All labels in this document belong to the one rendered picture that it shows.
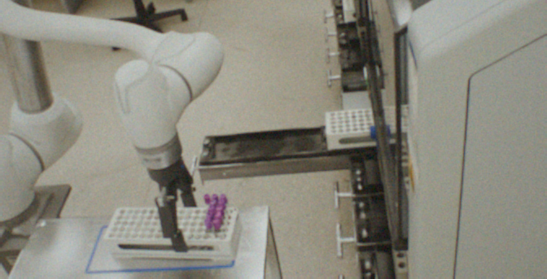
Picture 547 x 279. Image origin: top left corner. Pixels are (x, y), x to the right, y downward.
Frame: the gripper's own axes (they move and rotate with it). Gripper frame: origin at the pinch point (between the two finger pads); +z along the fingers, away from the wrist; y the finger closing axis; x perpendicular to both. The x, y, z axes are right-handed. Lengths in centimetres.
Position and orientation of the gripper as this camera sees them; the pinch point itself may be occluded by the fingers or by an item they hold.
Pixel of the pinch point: (185, 226)
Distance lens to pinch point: 130.9
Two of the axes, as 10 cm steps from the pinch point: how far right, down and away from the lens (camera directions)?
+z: 1.4, 8.0, 5.9
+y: -1.3, 6.0, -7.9
